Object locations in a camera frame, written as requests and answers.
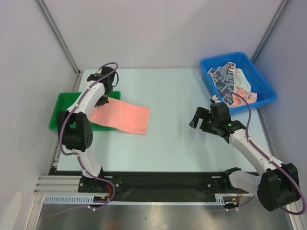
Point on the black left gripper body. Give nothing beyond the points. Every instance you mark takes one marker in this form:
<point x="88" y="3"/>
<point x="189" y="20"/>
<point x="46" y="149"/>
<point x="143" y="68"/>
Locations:
<point x="103" y="99"/>

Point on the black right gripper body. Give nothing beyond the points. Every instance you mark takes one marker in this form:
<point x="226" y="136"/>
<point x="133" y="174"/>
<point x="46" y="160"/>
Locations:
<point x="205" y="121"/>

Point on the pink terry towel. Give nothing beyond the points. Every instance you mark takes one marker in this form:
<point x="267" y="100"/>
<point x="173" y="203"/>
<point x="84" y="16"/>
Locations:
<point x="123" y="116"/>

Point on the blue white patterned towel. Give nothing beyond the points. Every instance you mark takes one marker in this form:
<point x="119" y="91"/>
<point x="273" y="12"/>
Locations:
<point x="224" y="80"/>

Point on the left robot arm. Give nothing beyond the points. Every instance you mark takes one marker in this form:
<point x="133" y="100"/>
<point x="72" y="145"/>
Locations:
<point x="74" y="128"/>

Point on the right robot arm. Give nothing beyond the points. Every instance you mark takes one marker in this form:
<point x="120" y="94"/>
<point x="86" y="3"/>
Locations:
<point x="276" y="185"/>

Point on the pale pink towel in bin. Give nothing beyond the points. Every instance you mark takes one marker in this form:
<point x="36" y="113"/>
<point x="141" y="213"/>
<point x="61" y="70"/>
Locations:
<point x="250" y="97"/>

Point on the white light blue towel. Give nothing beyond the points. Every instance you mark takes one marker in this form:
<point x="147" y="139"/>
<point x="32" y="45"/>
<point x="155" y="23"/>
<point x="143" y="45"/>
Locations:
<point x="241" y="81"/>

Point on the blue plastic bin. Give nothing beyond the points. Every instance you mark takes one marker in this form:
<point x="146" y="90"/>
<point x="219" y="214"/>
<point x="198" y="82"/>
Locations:
<point x="265" y="93"/>

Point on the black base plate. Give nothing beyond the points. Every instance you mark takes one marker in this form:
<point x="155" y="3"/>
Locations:
<point x="179" y="186"/>

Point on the aluminium frame rail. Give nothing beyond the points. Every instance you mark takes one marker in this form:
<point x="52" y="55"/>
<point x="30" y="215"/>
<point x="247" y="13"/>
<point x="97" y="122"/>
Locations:
<point x="53" y="185"/>

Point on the white cable duct rail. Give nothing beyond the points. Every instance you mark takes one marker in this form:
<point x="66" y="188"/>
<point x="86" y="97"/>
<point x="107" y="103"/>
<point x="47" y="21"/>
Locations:
<point x="226" y="200"/>

